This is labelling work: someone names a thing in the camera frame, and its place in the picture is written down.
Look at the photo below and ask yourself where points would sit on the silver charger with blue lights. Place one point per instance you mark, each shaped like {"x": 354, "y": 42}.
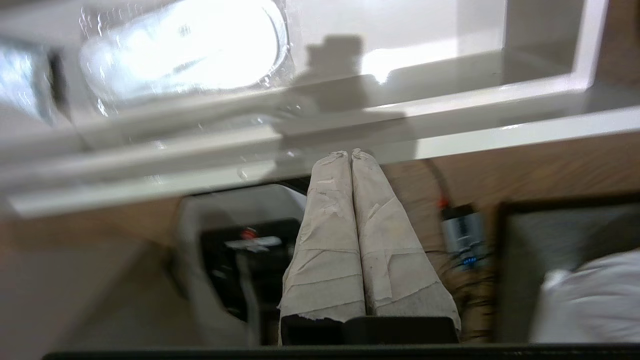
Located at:
{"x": 462, "y": 235}

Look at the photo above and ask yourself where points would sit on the black framed grey board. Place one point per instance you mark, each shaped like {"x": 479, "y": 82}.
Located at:
{"x": 525, "y": 235}

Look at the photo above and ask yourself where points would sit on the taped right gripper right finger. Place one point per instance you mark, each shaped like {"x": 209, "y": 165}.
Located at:
{"x": 395, "y": 260}

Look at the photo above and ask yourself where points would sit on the white cabinet drawer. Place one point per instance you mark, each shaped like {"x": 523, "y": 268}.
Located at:
{"x": 450, "y": 115}

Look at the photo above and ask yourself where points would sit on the silver black robot base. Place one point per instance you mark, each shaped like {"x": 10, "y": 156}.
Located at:
{"x": 240, "y": 250}

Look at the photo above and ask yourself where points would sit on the white slippers in plastic bag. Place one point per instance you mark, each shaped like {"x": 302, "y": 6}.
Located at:
{"x": 200, "y": 50}

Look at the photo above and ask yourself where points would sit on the white cloth bundle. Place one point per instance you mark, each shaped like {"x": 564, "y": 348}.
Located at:
{"x": 595, "y": 300}

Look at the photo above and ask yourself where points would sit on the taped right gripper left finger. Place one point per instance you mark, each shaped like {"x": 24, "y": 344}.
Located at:
{"x": 325, "y": 250}

